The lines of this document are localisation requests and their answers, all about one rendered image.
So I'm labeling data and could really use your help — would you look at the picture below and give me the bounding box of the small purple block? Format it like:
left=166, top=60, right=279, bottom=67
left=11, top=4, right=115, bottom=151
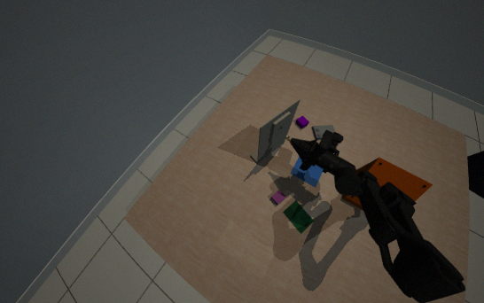
left=270, top=190, right=286, bottom=206
left=296, top=115, right=309, bottom=129

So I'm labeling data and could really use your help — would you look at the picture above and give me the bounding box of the blue flat square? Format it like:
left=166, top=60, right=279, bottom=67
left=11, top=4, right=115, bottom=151
left=291, top=157, right=323, bottom=187

